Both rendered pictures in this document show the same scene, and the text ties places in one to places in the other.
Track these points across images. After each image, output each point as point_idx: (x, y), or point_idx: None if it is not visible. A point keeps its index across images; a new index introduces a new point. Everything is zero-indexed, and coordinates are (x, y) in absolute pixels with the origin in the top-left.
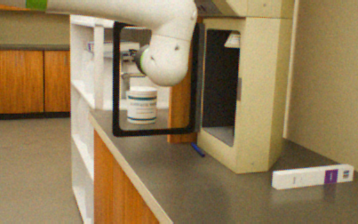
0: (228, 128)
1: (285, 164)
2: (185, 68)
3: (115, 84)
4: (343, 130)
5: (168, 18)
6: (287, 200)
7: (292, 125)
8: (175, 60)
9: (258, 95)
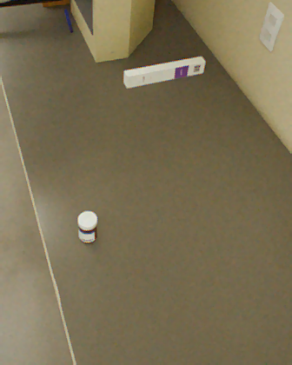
0: None
1: (150, 44)
2: None
3: None
4: (214, 8)
5: None
6: (129, 103)
7: None
8: None
9: None
